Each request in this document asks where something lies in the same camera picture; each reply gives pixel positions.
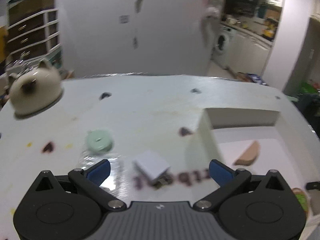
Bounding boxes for white usb wall charger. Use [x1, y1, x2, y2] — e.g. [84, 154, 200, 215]
[132, 151, 172, 188]

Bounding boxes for green elephant round coaster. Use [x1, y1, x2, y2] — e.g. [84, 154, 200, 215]
[292, 187, 309, 218]

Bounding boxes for glass terrarium tank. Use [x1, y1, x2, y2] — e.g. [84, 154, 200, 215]
[7, 0, 55, 25]

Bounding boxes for half round wooden coaster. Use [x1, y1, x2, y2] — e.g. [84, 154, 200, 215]
[233, 140, 260, 166]

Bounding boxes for cream ceramic cat jar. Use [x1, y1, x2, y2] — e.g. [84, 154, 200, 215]
[8, 58, 63, 116]

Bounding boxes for mint green round lid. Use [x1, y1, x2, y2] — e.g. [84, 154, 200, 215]
[86, 129, 114, 153]

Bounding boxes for white shallow cardboard box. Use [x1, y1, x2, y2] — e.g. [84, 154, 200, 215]
[186, 107, 320, 221]

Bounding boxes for white front-load washing machine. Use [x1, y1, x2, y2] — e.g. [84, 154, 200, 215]
[211, 24, 236, 69]

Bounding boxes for white dark drawer cabinet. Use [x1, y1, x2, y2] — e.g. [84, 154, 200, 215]
[7, 9, 61, 62]

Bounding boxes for white kitchen base cabinets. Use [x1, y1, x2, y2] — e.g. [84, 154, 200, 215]
[227, 30, 271, 76]

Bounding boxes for clear plastic ribbed container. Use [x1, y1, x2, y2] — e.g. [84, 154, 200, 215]
[77, 150, 124, 194]

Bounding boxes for hanging sheep plush toy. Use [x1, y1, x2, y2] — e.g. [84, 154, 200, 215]
[201, 6, 221, 23]

